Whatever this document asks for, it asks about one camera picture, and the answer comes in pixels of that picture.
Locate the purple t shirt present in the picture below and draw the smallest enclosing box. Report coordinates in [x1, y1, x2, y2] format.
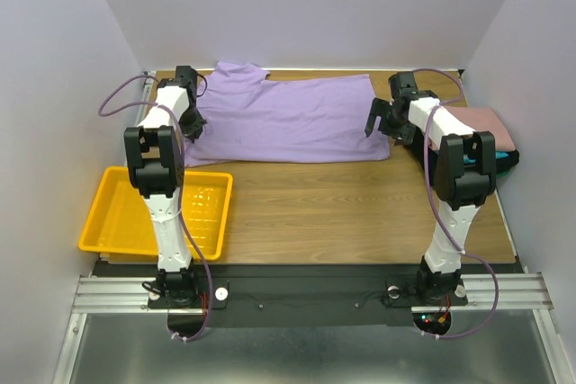
[185, 62, 391, 166]

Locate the black folded t shirt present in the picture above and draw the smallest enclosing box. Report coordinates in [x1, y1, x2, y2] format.
[404, 129, 520, 186]

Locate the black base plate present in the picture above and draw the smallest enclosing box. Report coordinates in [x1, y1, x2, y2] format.
[92, 260, 523, 329]

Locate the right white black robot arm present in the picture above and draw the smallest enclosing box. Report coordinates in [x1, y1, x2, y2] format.
[364, 71, 497, 303]

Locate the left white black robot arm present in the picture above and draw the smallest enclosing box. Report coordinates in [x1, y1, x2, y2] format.
[123, 66, 205, 308]

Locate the yellow plastic tray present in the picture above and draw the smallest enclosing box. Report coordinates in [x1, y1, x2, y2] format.
[77, 166, 233, 263]

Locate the pink folded t shirt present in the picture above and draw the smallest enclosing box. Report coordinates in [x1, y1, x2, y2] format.
[447, 107, 516, 152]

